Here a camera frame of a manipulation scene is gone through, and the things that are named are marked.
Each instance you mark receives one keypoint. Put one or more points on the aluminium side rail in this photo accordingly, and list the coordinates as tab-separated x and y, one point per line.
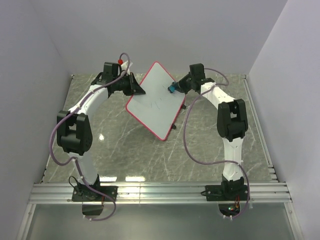
271	168

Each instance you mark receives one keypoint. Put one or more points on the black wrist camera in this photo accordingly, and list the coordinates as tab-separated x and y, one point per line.
197	71
111	69

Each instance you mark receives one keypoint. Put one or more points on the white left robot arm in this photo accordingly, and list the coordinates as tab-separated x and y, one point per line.
73	130

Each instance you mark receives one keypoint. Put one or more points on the blue whiteboard eraser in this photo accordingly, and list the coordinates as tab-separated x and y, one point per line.
172	88

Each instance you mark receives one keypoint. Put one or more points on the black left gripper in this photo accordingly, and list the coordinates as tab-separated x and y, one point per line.
134	88

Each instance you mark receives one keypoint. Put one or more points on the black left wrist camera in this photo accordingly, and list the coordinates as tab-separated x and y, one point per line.
111	69

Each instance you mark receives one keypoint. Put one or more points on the red framed whiteboard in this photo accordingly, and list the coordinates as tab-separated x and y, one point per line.
157	109

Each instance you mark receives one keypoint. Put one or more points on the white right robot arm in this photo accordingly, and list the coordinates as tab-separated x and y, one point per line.
232	125

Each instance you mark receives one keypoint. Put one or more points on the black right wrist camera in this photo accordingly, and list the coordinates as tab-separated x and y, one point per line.
197	71

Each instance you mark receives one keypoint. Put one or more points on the aluminium mounting rail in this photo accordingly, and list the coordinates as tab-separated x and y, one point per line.
158	193

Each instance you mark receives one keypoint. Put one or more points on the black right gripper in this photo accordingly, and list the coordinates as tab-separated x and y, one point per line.
180	84

